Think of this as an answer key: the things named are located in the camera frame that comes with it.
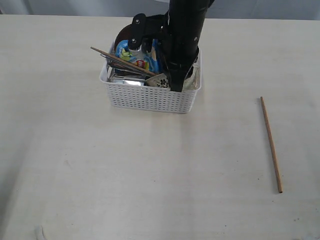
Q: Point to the white floral ceramic bowl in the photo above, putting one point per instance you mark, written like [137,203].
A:
[191,83]

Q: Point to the blue chips bag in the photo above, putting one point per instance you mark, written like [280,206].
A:
[141,57]

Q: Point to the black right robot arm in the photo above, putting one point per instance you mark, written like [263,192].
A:
[185,20]

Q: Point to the silver metal knife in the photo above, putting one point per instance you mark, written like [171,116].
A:
[112,60]

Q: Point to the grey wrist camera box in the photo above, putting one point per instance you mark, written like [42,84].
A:
[147,28]

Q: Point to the brown wooden chopstick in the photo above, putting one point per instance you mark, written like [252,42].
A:
[100,51]
[272,147]

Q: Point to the white perforated plastic basket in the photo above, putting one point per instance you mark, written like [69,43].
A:
[148,98]

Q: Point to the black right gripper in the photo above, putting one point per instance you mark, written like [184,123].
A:
[178,50]

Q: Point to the silver metal cup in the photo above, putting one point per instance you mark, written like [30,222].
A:
[134,80]

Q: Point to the brown round wooden plate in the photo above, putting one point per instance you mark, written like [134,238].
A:
[124,34]

